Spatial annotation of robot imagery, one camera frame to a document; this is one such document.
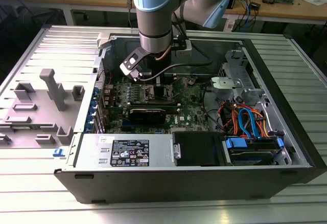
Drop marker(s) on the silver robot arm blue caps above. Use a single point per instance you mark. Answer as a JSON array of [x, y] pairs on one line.
[[153, 17]]

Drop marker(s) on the CPU socket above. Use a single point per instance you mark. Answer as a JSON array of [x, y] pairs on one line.
[[149, 93]]

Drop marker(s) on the blue expansion slot latch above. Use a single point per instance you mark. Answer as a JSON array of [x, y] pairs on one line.
[[96, 91], [89, 127], [91, 117], [94, 105]]

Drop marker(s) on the black drive cover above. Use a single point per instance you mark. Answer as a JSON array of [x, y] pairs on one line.
[[195, 148]]

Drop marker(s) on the coin battery holder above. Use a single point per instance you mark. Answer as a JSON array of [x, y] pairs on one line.
[[192, 80]]

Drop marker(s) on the green motherboard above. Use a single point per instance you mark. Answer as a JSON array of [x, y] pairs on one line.
[[189, 106]]

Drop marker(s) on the black graphics card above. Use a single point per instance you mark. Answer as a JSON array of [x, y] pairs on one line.
[[146, 116]]

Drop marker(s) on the pale grey plastic block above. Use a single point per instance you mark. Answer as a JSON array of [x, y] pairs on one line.
[[103, 41]]

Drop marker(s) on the silver metal disk bay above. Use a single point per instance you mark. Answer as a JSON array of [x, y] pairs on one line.
[[230, 86]]

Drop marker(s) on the silver power supply with label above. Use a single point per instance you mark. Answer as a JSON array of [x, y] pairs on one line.
[[89, 152]]

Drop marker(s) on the small black adapter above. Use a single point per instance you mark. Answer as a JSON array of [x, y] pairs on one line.
[[255, 6]]

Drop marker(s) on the grey parts rack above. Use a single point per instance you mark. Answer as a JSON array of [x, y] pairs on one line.
[[51, 111]]

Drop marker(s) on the black open PC case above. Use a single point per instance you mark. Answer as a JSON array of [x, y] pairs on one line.
[[153, 185]]

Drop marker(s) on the hard disk in blue carrier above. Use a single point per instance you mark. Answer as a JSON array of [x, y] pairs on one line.
[[253, 149]]

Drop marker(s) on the small blue plastic clip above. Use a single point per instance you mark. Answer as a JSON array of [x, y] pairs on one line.
[[58, 153]]

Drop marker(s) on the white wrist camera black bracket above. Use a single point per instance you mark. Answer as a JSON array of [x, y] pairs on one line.
[[131, 64]]

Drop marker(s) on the small white wrist camera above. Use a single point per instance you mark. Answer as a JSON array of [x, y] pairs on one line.
[[182, 50]]

